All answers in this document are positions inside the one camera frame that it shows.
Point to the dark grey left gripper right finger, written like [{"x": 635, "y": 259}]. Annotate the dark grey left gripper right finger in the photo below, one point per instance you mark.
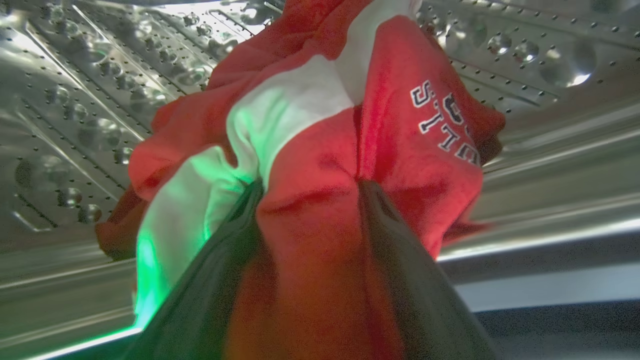
[{"x": 425, "y": 300}]

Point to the red and white lettered garment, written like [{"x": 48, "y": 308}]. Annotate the red and white lettered garment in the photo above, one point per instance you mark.
[{"x": 320, "y": 165}]

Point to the steel washing machine drum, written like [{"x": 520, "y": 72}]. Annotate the steel washing machine drum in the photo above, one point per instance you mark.
[{"x": 75, "y": 100}]

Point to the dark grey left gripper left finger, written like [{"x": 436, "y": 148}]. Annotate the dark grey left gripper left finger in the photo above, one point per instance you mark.
[{"x": 200, "y": 305}]

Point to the grey washing machine door seal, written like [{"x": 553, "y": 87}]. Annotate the grey washing machine door seal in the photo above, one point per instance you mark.
[{"x": 560, "y": 310}]

